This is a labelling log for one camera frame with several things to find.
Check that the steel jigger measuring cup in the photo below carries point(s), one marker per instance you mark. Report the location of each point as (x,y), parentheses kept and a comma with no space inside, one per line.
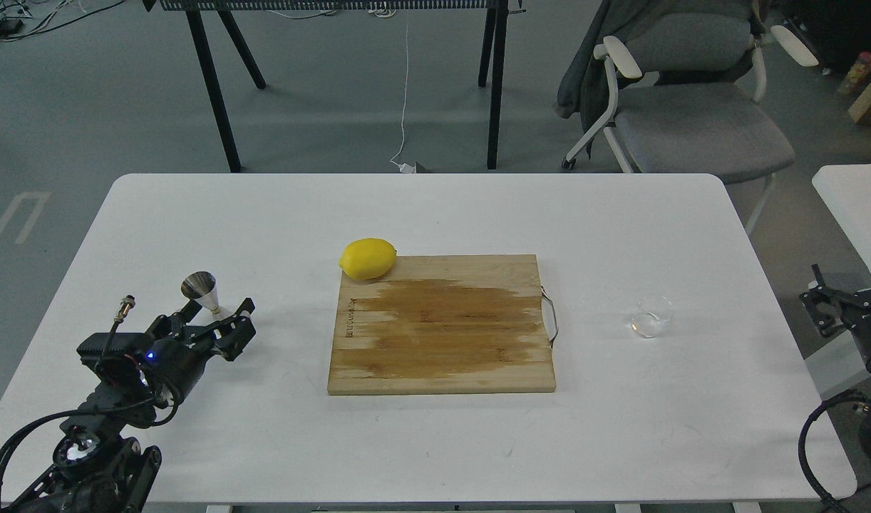
(201,286)

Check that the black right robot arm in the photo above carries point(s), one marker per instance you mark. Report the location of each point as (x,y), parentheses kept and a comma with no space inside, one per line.
(861,403)

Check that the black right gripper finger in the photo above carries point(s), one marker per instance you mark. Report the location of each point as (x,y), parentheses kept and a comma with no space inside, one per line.
(825,306)

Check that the dark jacket on chair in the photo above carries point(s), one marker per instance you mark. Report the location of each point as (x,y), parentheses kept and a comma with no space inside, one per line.
(583,87)

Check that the yellow lemon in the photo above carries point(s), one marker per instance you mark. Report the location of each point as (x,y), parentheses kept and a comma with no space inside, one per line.
(367,258)

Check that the grey office chair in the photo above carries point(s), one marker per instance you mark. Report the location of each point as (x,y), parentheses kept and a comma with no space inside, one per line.
(685,97)

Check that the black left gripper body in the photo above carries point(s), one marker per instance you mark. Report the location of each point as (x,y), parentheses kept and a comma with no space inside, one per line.
(169,366)

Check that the white side table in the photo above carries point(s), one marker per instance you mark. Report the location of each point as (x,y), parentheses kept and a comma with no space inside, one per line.
(846,192)

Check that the small clear glass cup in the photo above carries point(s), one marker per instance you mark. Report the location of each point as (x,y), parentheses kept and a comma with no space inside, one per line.
(652,317)

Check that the wooden cutting board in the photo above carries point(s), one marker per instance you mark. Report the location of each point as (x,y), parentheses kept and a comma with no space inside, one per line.
(460,324)

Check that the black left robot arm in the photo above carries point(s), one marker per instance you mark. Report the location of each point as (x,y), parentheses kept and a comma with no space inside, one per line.
(94,467)

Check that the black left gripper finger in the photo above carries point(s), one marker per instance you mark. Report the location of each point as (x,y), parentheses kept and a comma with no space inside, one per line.
(228,337)
(171,326)

